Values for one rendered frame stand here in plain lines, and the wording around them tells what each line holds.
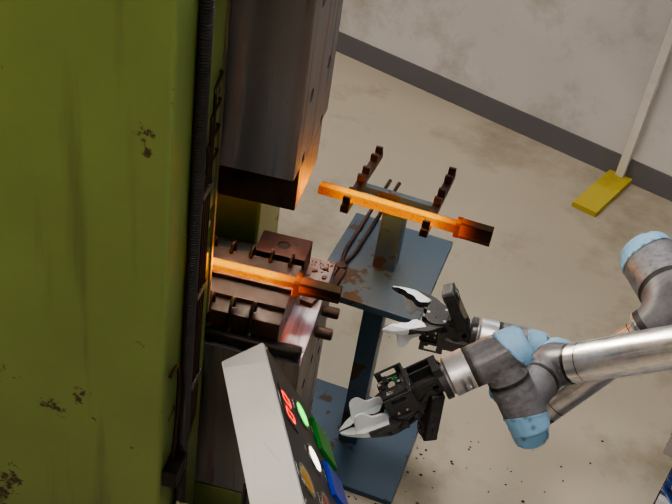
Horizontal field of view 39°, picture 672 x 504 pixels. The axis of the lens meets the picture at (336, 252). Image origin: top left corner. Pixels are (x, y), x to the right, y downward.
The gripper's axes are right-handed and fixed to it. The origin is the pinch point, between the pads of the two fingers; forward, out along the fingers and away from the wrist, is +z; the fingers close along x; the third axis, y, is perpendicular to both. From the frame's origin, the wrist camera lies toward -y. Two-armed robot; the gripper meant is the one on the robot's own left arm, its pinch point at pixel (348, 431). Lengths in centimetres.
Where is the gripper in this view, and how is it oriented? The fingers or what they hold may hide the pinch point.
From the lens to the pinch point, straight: 172.4
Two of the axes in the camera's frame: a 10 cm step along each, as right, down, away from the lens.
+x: 2.3, 6.0, -7.6
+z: -9.0, 4.3, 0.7
